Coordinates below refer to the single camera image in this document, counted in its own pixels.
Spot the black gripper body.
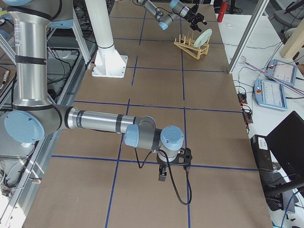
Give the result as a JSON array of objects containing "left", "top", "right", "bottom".
[
  {"left": 185, "top": 4, "right": 205, "bottom": 27},
  {"left": 156, "top": 156, "right": 168, "bottom": 176}
]

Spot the light green round plate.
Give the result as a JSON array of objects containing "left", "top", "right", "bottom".
[{"left": 193, "top": 28, "right": 212, "bottom": 48}]

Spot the wooden plate rack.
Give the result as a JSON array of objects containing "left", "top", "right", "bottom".
[{"left": 174, "top": 32, "right": 209, "bottom": 60}]

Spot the red cylinder bottle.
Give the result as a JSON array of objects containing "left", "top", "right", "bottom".
[{"left": 217, "top": 0, "right": 228, "bottom": 23}]

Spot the near blue teach pendant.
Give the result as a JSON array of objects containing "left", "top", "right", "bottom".
[{"left": 254, "top": 79, "right": 287, "bottom": 111}]

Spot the blue teach pendant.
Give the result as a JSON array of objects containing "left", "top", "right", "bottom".
[
  {"left": 267, "top": 59, "right": 297, "bottom": 86},
  {"left": 254, "top": 79, "right": 287, "bottom": 111}
]

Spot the far blue teach pendant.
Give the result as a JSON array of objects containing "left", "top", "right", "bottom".
[{"left": 267, "top": 59, "right": 297, "bottom": 86}]

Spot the black laptop computer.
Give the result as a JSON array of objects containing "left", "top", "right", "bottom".
[{"left": 250, "top": 111, "right": 304, "bottom": 197}]

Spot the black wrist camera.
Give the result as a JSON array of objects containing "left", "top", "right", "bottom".
[{"left": 170, "top": 148, "right": 192, "bottom": 168}]

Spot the aluminium frame column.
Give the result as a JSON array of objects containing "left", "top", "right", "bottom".
[{"left": 228, "top": 0, "right": 269, "bottom": 74}]

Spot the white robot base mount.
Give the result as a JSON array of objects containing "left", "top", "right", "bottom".
[{"left": 86, "top": 0, "right": 128, "bottom": 78}]

